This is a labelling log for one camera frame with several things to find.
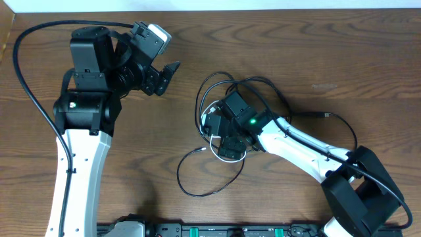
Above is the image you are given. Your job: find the white USB cable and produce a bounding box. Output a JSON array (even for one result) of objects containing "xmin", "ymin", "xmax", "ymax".
[{"xmin": 199, "ymin": 100, "xmax": 247, "ymax": 164}]

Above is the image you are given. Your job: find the black USB cable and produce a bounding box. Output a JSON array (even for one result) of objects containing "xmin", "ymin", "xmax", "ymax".
[{"xmin": 176, "ymin": 71, "xmax": 359, "ymax": 198}]

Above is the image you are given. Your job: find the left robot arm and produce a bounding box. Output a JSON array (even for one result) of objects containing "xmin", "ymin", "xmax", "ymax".
[{"xmin": 46, "ymin": 22, "xmax": 179, "ymax": 236}]

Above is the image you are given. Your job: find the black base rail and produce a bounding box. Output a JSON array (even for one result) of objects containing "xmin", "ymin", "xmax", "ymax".
[{"xmin": 97, "ymin": 214, "xmax": 326, "ymax": 237}]

